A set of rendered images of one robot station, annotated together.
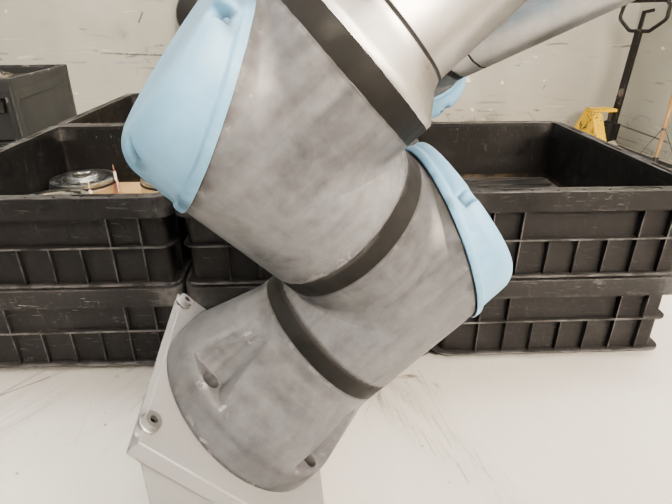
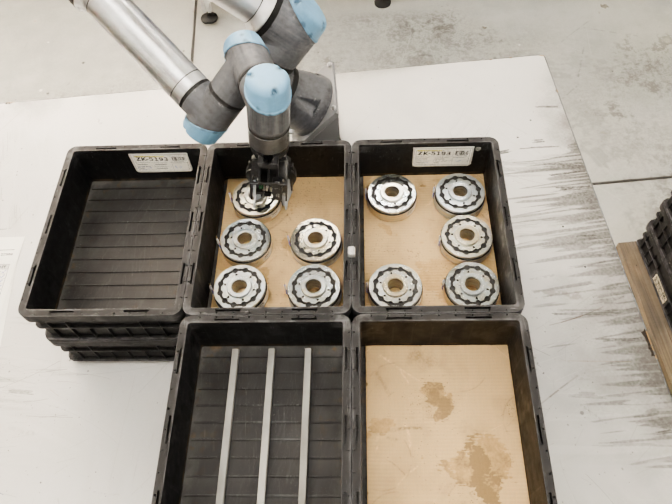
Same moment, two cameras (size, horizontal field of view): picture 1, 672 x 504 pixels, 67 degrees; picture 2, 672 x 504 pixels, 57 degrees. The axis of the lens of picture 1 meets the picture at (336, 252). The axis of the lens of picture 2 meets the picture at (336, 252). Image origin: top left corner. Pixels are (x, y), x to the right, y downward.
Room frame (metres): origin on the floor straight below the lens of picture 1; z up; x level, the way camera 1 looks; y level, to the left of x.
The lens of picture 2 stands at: (1.38, 0.24, 1.90)
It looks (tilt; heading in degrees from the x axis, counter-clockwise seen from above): 58 degrees down; 188
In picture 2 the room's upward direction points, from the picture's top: 5 degrees counter-clockwise
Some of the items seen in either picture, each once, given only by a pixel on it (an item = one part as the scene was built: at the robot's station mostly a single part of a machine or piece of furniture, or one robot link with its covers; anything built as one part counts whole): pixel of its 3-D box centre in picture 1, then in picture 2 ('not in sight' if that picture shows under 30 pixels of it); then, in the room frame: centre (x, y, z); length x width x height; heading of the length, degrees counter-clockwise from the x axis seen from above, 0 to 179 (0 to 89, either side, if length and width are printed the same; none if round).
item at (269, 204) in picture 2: not in sight; (256, 196); (0.60, -0.02, 0.86); 0.10 x 0.10 x 0.01
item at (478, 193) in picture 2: not in sight; (459, 193); (0.58, 0.40, 0.86); 0.10 x 0.10 x 0.01
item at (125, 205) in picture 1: (98, 160); (430, 221); (0.70, 0.34, 0.92); 0.40 x 0.30 x 0.02; 3
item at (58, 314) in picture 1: (118, 260); not in sight; (0.70, 0.34, 0.76); 0.40 x 0.30 x 0.12; 3
